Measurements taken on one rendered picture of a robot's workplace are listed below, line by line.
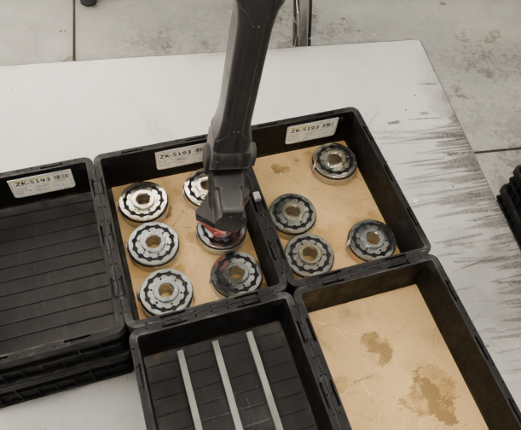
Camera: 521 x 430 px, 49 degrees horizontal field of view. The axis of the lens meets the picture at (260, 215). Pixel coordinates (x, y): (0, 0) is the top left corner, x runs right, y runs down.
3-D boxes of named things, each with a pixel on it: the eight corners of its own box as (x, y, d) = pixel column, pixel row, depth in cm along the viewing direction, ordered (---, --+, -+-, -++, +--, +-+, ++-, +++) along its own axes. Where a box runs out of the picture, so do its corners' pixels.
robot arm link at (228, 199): (254, 136, 98) (205, 138, 96) (265, 193, 93) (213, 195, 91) (245, 177, 108) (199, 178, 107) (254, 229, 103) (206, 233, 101)
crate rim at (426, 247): (230, 136, 128) (231, 129, 126) (354, 112, 134) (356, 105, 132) (289, 293, 108) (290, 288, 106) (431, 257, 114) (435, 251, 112)
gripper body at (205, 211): (249, 194, 114) (251, 173, 108) (222, 232, 110) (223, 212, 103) (222, 180, 116) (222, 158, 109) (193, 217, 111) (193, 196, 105)
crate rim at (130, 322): (94, 162, 121) (91, 154, 119) (230, 136, 128) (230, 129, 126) (128, 335, 101) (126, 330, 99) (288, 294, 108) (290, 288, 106)
